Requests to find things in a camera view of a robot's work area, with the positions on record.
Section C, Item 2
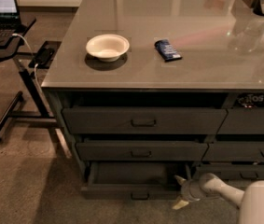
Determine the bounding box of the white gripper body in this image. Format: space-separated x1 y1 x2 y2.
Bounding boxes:
180 180 205 203

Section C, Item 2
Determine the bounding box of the grey drawer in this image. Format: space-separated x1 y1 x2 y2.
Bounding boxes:
191 164 264 180
76 141 208 161
63 106 227 134
218 107 264 134
81 161 188 201
203 142 264 162

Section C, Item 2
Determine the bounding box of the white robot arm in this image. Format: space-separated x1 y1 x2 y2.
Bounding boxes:
173 173 264 224

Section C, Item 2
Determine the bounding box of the grey drawer cabinet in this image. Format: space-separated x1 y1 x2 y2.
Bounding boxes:
40 0 264 182

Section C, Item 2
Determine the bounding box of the chips bag in drawer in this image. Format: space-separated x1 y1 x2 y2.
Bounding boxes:
234 93 264 108

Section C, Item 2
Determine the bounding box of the blue snack packet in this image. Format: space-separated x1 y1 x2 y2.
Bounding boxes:
154 39 182 62

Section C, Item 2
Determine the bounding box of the white bowl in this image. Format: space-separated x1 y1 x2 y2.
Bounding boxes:
86 35 130 62

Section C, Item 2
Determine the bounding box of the black phone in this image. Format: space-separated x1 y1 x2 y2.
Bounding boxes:
35 48 55 65

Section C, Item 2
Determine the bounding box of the black laptop stand table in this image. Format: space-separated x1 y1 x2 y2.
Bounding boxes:
0 15 63 143

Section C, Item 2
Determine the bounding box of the white charging cable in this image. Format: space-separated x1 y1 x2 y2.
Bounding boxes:
11 32 45 93

